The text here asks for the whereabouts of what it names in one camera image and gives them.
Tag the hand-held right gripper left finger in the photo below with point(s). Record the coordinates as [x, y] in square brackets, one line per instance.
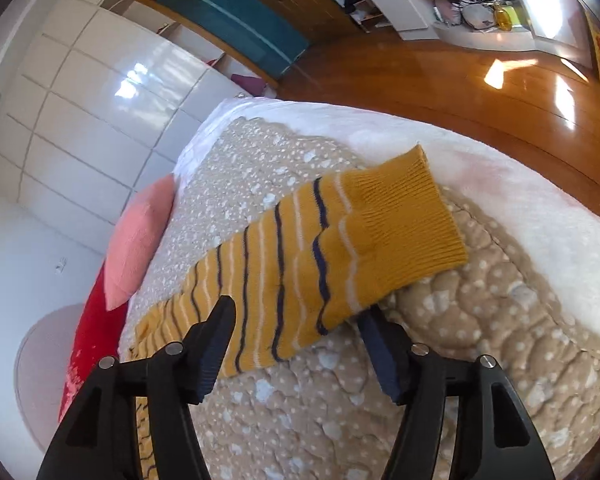
[212, 355]

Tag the pink pillow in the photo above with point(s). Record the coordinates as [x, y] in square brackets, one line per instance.
[135, 245]

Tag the white round headboard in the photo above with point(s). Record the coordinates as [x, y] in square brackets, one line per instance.
[40, 375]

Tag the white wall socket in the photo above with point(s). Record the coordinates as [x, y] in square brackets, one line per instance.
[61, 266]

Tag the yellow bottle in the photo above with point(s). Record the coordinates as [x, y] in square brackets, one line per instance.
[503, 19]

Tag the beige heart-print quilt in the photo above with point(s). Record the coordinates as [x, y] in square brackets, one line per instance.
[330, 410]

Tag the teal curtain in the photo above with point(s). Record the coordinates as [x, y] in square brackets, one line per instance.
[230, 15]

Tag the yellow striped knit sweater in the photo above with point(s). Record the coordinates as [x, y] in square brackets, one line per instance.
[300, 260]

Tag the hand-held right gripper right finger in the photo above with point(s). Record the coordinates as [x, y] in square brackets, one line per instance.
[382, 355]

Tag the white glossy wardrobe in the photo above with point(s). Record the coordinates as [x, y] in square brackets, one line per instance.
[90, 110]

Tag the magenta cloth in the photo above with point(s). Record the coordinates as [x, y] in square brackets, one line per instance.
[247, 84]

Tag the white shelf unit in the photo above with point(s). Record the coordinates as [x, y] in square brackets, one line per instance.
[405, 0]

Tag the pink pouch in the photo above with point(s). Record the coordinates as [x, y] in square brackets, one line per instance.
[447, 10]

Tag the red embroidered pillow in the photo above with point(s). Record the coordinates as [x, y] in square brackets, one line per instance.
[95, 340]

